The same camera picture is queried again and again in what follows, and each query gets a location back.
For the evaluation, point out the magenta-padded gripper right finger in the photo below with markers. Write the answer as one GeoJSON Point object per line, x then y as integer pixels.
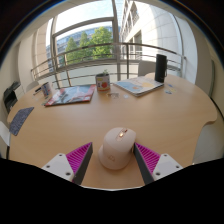
{"type": "Point", "coordinates": [163, 165]}

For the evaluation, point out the black office printer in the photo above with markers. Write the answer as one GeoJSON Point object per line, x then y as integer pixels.
{"type": "Point", "coordinates": [10, 96]}

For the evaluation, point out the white computer mouse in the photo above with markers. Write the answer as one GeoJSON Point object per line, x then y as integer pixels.
{"type": "Point", "coordinates": [115, 150]}

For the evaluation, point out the blue patterned mouse pad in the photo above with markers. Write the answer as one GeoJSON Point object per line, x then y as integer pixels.
{"type": "Point", "coordinates": [20, 120]}

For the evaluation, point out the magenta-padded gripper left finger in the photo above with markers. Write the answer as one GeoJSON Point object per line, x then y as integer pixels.
{"type": "Point", "coordinates": [63, 165]}

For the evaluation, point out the green trees outside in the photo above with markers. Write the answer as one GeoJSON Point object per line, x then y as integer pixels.
{"type": "Point", "coordinates": [100, 41]}

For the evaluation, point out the red magazine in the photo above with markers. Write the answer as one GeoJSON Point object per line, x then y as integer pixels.
{"type": "Point", "coordinates": [71, 95]}

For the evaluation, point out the small paper sticker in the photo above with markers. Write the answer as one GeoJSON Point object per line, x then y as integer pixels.
{"type": "Point", "coordinates": [112, 95]}
{"type": "Point", "coordinates": [168, 91]}

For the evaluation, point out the metal balcony railing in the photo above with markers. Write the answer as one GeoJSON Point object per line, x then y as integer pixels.
{"type": "Point", "coordinates": [127, 60]}

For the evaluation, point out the light illustrated book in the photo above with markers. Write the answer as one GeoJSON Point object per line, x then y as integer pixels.
{"type": "Point", "coordinates": [140, 86]}

